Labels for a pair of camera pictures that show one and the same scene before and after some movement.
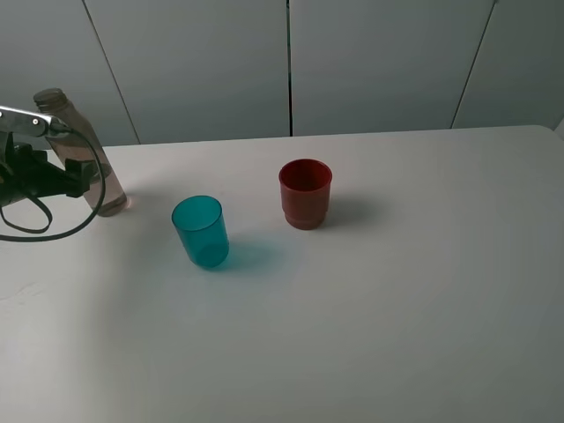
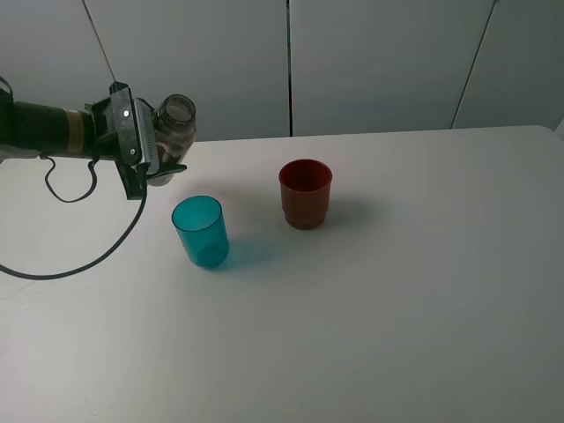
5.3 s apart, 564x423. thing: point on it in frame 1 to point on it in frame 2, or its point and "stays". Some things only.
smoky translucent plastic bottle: x=107 y=194 to x=174 y=125
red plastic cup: x=305 y=186 stays
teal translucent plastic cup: x=203 y=229 stays
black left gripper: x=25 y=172 to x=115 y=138
